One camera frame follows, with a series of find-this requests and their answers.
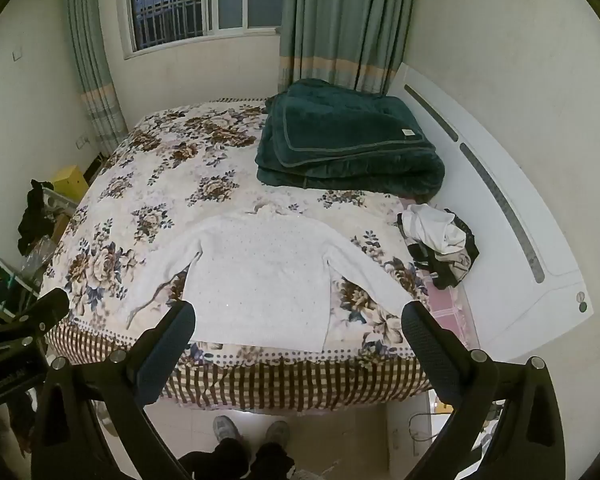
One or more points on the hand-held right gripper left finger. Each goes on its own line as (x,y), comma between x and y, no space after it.
(167,345)

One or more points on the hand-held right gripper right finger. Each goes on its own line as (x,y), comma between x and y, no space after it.
(427,350)

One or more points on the white knit sweater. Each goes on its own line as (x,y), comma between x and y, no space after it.
(260,280)

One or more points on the clear plastic bag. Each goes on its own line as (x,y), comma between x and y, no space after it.
(37,260)

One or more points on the cardboard box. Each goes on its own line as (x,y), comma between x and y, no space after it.
(60,227)

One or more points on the black cloth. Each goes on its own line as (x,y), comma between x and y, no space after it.
(32,215)

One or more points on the person's grey shoe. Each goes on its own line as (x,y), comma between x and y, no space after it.
(226,427)
(277,432)

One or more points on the white plastic rack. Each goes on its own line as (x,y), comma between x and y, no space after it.
(60,200)

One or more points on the yellow box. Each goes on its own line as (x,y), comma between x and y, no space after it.
(72,182)

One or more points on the white bed headboard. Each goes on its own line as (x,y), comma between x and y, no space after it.
(510,240)

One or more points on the bed with floral bedspread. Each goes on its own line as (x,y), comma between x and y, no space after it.
(180,170)

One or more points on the dark green plush blanket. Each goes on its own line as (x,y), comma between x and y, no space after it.
(345,135)

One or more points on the narrow green striped curtain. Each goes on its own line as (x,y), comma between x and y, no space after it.
(90,60)

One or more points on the barred sliding window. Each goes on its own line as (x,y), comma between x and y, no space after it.
(180,5)

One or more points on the wide green striped curtain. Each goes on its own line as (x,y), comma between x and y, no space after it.
(345,15)

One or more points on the wall socket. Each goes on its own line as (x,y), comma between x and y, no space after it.
(82,141)

